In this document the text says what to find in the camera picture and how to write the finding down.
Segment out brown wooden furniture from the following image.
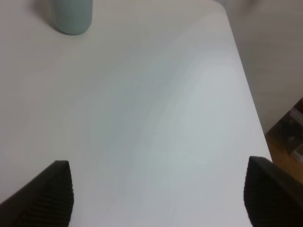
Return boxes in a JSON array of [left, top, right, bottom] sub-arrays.
[[265, 99, 303, 182]]

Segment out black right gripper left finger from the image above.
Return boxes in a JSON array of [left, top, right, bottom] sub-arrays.
[[0, 160, 74, 227]]

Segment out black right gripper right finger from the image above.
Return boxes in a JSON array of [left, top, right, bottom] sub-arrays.
[[243, 156, 303, 227]]

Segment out teal green cup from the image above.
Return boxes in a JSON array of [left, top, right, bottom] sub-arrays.
[[53, 0, 93, 35]]

